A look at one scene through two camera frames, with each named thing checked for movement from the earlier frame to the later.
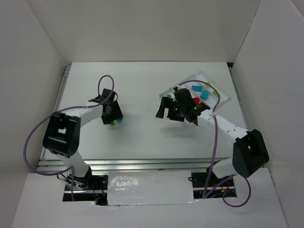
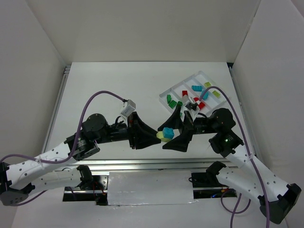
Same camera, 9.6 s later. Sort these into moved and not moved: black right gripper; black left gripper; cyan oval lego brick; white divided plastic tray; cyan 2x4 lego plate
Moved: black left gripper; black right gripper
Not moved: cyan 2x4 lego plate; cyan oval lego brick; white divided plastic tray
